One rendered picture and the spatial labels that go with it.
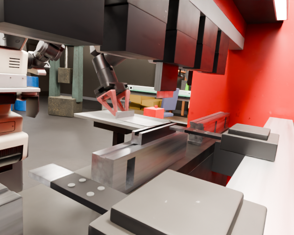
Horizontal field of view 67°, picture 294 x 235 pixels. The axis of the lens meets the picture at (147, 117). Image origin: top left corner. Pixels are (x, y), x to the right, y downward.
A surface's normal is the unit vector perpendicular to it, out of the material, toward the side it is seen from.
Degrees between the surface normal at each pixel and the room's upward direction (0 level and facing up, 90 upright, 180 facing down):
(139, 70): 90
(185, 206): 0
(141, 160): 90
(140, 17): 90
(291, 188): 0
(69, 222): 0
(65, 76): 90
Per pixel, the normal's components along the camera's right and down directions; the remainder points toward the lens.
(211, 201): 0.08, -0.98
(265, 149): -0.53, 0.11
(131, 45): 0.84, 0.16
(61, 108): -0.19, 0.15
